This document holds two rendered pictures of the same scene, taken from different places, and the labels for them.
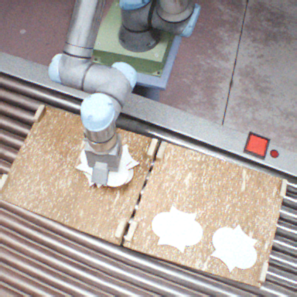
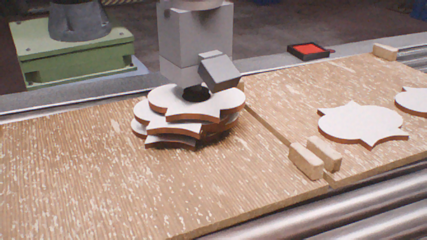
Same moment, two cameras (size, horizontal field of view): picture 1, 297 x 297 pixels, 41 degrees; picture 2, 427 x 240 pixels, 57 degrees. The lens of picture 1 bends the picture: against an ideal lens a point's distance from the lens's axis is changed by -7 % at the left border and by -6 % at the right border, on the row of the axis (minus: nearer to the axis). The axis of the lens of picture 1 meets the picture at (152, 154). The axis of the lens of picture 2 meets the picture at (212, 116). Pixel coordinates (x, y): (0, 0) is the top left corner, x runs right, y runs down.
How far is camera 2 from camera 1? 0.94 m
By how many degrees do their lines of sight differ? 43
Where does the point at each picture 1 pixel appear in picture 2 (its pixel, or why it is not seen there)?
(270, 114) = not seen: hidden behind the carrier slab
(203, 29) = not seen: hidden behind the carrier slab
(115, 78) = not seen: outside the picture
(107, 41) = (40, 44)
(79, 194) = (183, 173)
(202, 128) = (241, 66)
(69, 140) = (86, 134)
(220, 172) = (312, 72)
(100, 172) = (220, 62)
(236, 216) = (387, 87)
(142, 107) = (154, 79)
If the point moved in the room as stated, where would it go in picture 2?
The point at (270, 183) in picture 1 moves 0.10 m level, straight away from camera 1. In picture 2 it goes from (366, 58) to (349, 44)
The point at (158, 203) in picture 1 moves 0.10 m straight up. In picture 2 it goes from (298, 119) to (305, 63)
